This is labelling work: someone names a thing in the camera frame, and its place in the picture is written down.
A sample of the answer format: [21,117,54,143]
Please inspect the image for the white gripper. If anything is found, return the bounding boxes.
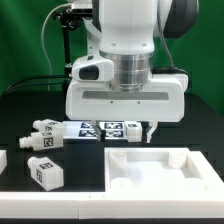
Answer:
[65,74,189,143]

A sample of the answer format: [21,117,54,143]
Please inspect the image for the black cables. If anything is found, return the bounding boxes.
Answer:
[0,74,74,98]

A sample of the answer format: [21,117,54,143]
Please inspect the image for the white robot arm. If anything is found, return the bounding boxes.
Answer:
[66,0,199,140]

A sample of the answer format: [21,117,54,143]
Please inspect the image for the white AprilTag sheet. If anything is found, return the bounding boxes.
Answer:
[61,120,146,142]

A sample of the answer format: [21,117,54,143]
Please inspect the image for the grey camera cable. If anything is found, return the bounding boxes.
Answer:
[40,3,72,92]

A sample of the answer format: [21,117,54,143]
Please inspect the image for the white U-shaped obstacle fence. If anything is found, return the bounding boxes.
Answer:
[0,189,224,219]

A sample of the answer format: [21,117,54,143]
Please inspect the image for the black camera stand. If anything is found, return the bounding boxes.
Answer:
[52,7,92,94]

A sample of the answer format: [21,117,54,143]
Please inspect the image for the white square tabletop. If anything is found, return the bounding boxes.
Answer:
[104,148,224,192]

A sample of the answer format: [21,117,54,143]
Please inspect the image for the white block left edge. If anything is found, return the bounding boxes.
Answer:
[0,150,7,175]

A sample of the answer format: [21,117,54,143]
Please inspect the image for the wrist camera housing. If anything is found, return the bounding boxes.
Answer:
[72,54,114,82]

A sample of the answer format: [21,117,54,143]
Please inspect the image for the silver depth camera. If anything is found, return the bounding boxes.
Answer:
[71,0,93,16]

